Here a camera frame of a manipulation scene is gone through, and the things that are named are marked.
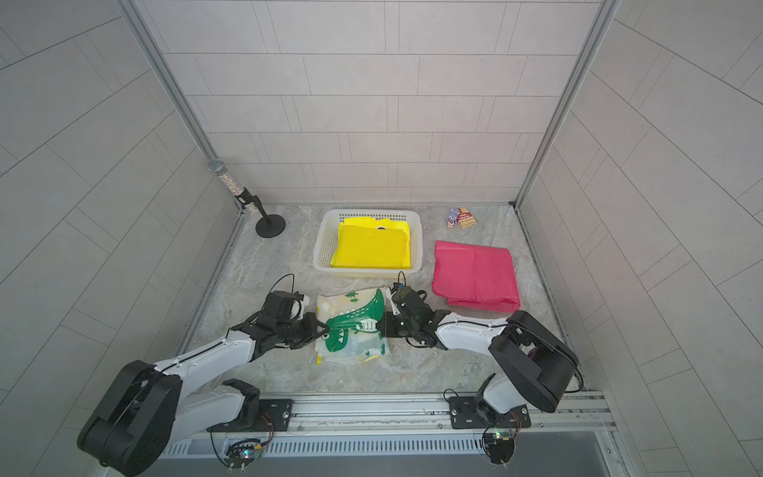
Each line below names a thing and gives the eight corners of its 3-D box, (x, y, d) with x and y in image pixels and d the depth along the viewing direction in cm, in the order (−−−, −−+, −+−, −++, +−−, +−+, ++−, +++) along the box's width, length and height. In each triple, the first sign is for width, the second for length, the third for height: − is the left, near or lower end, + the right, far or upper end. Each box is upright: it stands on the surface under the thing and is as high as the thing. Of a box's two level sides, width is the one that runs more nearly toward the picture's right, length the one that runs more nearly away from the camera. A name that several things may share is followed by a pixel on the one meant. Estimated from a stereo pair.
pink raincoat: (431, 303, 92) (433, 296, 89) (434, 248, 106) (435, 241, 102) (516, 313, 90) (521, 306, 87) (508, 256, 104) (512, 248, 100)
